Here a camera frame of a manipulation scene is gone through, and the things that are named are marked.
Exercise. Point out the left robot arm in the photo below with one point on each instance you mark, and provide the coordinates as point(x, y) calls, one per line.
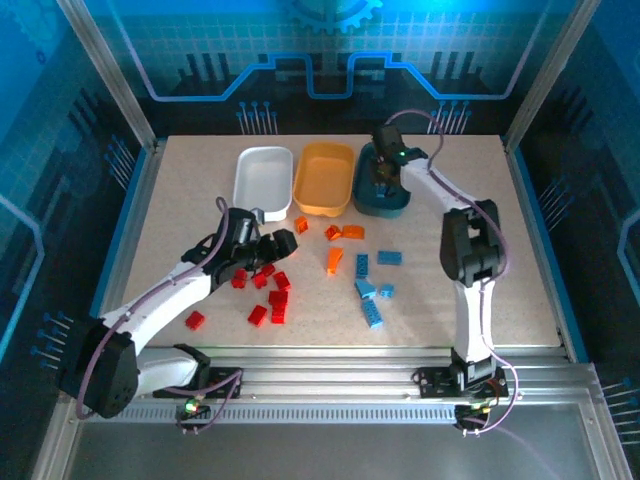
point(165, 290)

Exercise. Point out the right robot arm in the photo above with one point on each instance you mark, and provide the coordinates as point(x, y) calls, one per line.
point(475, 310)

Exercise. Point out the red lego brick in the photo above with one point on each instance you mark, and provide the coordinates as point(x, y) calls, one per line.
point(282, 281)
point(268, 270)
point(257, 315)
point(195, 320)
point(260, 280)
point(278, 298)
point(278, 315)
point(239, 279)

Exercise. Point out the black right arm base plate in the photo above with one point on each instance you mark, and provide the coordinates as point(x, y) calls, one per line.
point(435, 382)

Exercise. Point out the small blue lego brick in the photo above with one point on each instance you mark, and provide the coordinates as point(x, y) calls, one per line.
point(386, 291)

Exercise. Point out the side frame rail blue strip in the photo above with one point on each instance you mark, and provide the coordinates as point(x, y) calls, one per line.
point(545, 260)
point(127, 235)

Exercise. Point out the grey metal panel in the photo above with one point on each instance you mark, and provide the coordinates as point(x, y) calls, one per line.
point(325, 450)

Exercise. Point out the orange lego brick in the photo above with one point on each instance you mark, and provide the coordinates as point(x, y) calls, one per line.
point(332, 233)
point(301, 225)

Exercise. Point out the aluminium frame post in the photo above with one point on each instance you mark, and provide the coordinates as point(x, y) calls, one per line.
point(550, 70)
point(105, 65)

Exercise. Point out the white plastic container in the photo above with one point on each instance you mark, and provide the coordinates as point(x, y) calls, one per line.
point(262, 175)

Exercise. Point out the orange plastic container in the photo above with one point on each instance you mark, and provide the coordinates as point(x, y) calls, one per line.
point(322, 175)

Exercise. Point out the aluminium frame rail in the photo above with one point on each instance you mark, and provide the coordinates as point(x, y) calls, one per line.
point(325, 380)

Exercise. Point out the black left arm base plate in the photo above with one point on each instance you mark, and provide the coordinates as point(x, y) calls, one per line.
point(220, 385)

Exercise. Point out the long orange lego slope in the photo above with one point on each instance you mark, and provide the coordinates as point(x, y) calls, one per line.
point(334, 260)

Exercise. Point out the teal plastic container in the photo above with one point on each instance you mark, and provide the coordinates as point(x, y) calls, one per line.
point(365, 205)

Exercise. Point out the blue lego slope piece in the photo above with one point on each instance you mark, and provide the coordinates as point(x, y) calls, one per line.
point(364, 289)

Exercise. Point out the orange curved lego piece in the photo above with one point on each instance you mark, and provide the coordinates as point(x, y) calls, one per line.
point(353, 232)

